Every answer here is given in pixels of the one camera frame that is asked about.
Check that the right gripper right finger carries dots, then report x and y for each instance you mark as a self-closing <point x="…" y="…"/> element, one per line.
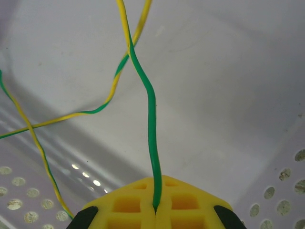
<point x="207" y="210"/>

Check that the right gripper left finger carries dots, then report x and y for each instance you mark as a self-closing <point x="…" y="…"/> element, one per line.
<point x="104" y="202"/>

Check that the purple plastic basket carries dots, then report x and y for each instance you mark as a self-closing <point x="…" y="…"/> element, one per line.
<point x="214" y="95"/>

